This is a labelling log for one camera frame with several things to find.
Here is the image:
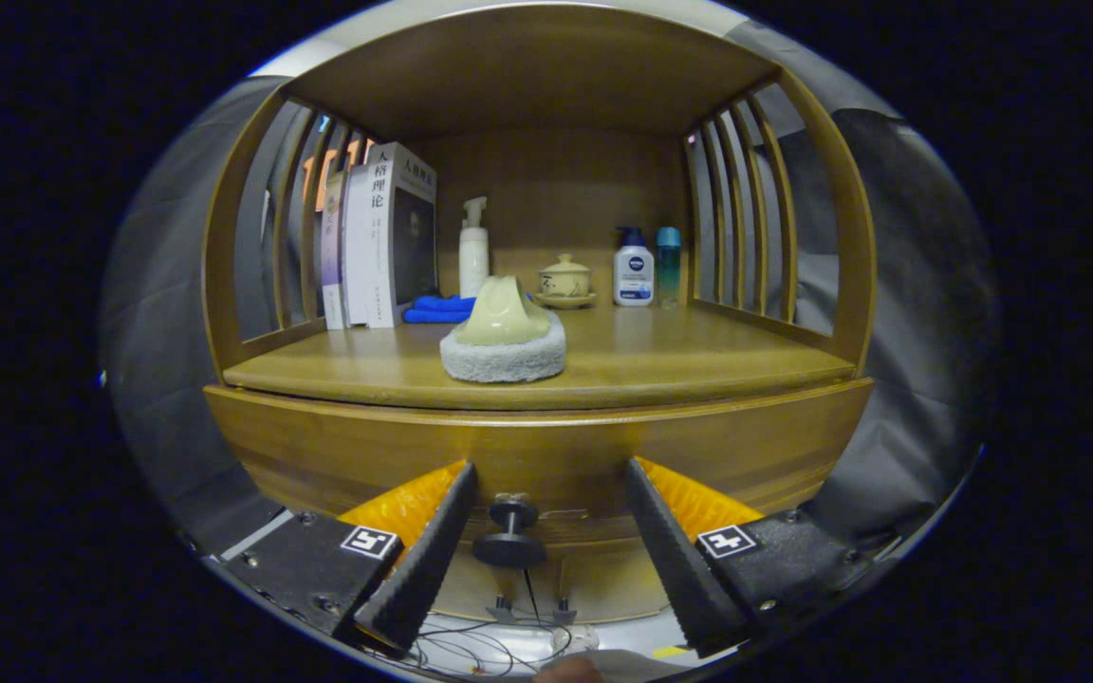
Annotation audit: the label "thin white book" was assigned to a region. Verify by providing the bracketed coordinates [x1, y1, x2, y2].
[343, 166, 372, 328]

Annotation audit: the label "teal translucent bottle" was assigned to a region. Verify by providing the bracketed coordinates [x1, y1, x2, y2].
[656, 226, 682, 306]

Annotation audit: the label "lidded tea cup with saucer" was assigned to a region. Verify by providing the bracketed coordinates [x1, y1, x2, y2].
[535, 253, 597, 310]

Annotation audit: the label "wooden drawer with black knob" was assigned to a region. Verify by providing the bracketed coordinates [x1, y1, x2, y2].
[203, 378, 875, 568]

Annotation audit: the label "white pump bottle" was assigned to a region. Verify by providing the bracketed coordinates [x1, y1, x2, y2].
[458, 196, 491, 300]

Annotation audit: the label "thin purple book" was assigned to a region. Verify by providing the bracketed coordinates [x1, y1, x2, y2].
[321, 171, 348, 331]

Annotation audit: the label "white lotion bottle blue cap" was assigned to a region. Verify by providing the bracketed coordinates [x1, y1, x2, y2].
[613, 227, 656, 307]

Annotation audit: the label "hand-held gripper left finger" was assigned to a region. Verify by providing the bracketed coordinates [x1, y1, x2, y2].
[219, 460, 479, 655]

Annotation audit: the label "blue folded cloth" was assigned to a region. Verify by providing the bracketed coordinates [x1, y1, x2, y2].
[401, 294, 533, 324]

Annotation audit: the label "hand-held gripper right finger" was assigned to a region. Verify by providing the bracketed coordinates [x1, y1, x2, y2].
[624, 456, 875, 658]

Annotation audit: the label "green-handled grey scrubbing brush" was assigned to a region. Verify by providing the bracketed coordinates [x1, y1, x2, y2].
[439, 275, 567, 384]

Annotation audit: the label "wooden cabinet with slatted sides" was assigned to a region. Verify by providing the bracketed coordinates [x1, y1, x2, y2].
[203, 5, 880, 627]

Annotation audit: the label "thin floor cables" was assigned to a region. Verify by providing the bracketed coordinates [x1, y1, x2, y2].
[361, 567, 600, 679]

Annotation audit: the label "thick white book dark cover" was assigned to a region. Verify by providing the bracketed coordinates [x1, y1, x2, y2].
[365, 142, 438, 329]

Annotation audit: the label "wooden cabinet door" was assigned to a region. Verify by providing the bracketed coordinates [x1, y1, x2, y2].
[433, 560, 533, 622]
[532, 545, 680, 627]

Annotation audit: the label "wooden countertop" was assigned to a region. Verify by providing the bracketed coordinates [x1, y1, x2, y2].
[222, 294, 859, 412]

